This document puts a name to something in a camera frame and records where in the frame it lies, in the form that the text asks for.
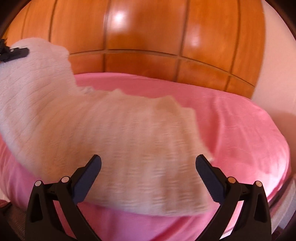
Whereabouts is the cream knitted sweater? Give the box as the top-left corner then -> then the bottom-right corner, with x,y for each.
1,38 -> 211,216

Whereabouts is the pink bedspread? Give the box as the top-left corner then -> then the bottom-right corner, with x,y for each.
0,72 -> 292,241

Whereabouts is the orange wooden wardrobe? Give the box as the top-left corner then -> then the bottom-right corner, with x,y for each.
1,0 -> 265,98

